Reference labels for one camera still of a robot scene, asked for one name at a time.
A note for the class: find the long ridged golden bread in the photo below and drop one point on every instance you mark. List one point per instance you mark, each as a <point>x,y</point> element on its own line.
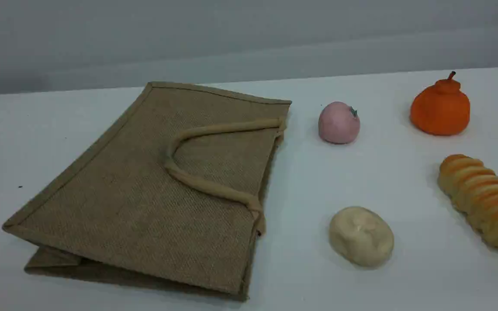
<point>482,198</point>

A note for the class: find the pink round toy fruit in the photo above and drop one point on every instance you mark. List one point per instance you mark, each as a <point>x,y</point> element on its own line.
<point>338,124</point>

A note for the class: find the cream round bun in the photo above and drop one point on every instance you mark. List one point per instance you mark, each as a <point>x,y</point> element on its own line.
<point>361,236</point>

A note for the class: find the brown jute tote bag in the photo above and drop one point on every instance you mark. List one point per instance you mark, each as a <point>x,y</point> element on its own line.
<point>145,194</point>

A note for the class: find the orange toy tangerine with stem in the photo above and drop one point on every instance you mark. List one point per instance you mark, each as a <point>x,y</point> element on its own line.
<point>441,110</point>

